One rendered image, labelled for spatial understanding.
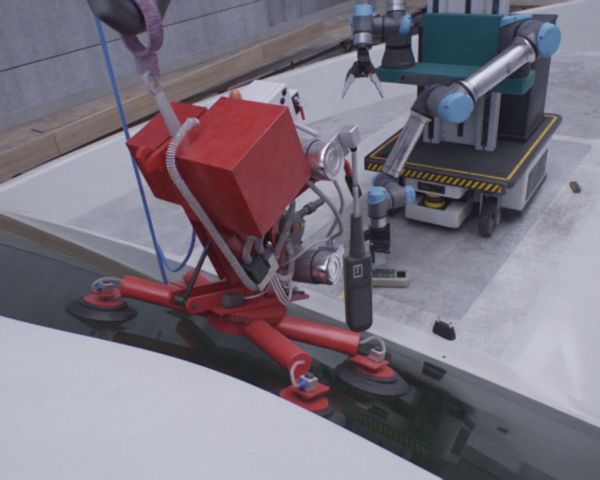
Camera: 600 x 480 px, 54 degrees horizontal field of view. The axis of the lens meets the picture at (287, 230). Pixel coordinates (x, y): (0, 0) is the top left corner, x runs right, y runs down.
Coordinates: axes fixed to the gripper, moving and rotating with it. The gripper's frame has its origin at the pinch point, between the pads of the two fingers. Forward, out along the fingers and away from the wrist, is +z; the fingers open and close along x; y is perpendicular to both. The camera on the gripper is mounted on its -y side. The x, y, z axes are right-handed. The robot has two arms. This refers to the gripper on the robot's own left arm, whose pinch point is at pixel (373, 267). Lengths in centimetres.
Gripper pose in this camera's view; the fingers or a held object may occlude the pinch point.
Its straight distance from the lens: 249.1
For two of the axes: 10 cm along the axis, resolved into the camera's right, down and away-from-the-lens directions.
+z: 0.8, 8.7, 4.9
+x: 1.7, -5.0, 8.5
